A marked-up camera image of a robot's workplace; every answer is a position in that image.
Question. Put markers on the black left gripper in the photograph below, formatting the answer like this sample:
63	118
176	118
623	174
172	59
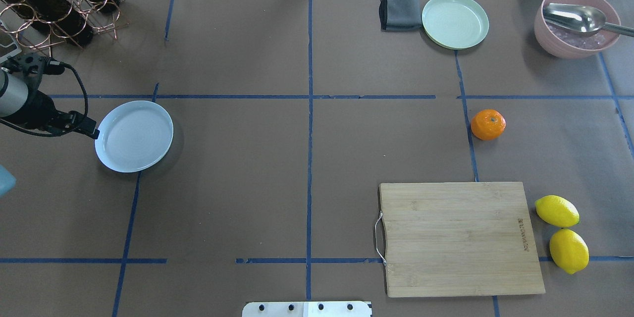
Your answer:
40	110

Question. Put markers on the orange mandarin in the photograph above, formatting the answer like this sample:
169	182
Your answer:
488	124

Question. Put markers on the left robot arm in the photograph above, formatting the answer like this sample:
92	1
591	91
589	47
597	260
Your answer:
24	108

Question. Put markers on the light blue plate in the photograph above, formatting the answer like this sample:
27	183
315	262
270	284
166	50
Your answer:
134	136

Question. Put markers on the light green plate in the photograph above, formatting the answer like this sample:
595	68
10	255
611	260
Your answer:
455	24

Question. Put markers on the dark grey folded cloth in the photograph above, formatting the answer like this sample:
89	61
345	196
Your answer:
400	15

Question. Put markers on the bamboo cutting board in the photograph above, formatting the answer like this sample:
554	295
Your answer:
456	239

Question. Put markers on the lower yellow lemon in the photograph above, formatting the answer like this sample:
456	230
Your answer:
557	211

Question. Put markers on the yellow lemon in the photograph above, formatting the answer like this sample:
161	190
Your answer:
568	251
557	211

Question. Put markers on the pink bowl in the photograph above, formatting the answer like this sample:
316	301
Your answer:
568	45

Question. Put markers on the upper yellow lemon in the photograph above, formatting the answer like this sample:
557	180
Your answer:
568	251

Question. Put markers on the metal spoon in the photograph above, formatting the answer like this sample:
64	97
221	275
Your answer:
582	19

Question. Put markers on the copper wire bottle rack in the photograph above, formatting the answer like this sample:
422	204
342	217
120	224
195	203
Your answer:
40	25

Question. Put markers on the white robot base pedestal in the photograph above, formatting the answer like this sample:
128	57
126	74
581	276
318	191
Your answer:
308	309

